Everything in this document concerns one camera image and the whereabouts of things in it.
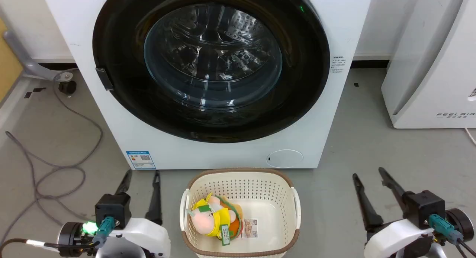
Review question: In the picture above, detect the cream perforated laundry basket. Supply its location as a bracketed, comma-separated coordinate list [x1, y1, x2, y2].
[180, 168, 301, 258]

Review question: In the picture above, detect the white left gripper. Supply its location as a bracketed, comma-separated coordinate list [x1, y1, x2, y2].
[95, 170, 171, 258]

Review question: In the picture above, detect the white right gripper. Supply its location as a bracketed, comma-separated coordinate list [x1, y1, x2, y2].
[352, 167, 435, 258]

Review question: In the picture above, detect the round white filter cover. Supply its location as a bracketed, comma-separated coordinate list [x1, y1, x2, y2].
[266, 149, 304, 168]

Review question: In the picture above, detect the black door handle latch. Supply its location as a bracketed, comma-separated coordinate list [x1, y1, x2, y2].
[96, 67, 115, 91]

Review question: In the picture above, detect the teal plug left camera cable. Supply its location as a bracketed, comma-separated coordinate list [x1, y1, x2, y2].
[0, 216, 116, 257]

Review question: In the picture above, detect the printed warning text label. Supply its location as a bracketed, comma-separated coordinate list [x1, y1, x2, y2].
[332, 56, 346, 74]

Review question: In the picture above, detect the paper label with barcode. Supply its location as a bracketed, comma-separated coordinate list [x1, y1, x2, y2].
[242, 218, 259, 239]

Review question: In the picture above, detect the blue energy label sticker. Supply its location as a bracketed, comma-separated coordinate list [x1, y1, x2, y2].
[126, 151, 157, 170]

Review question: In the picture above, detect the teal plug camera cable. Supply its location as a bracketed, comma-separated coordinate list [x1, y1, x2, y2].
[428, 214, 476, 257]
[0, 216, 116, 257]

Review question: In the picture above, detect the black caster wheel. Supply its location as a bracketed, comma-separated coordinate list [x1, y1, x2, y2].
[58, 80, 77, 94]

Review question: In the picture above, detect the teal plug right camera cable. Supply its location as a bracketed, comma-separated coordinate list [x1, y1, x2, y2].
[428, 214, 476, 257]

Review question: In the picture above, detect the yellow wooden board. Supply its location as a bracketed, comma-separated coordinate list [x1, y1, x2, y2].
[0, 18, 24, 103]

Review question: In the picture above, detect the black round washing machine door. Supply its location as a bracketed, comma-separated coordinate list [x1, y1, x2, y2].
[92, 0, 331, 143]

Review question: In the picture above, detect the white air purifier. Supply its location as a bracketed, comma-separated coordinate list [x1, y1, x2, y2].
[381, 0, 476, 129]

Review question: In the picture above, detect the grey metal table leg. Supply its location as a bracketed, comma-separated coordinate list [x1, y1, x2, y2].
[3, 30, 74, 82]

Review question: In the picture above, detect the white front-load washing machine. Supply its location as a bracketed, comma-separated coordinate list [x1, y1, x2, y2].
[40, 0, 374, 170]

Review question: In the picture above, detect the pink plush doll yellow outfit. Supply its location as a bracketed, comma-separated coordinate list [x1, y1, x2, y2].
[187, 193, 244, 246]

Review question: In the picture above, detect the grey floor cable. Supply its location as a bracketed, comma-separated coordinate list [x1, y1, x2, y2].
[0, 73, 103, 244]

